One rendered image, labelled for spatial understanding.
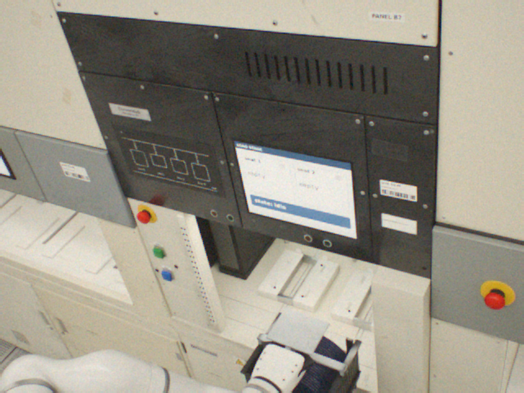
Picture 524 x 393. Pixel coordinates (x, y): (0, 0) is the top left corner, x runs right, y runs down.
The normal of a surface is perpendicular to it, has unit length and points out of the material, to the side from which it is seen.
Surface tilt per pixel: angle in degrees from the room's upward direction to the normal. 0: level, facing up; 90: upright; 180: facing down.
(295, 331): 1
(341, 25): 89
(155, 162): 90
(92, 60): 90
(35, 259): 0
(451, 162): 90
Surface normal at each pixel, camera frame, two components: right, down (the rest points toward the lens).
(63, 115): -0.48, 0.61
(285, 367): -0.05, -0.76
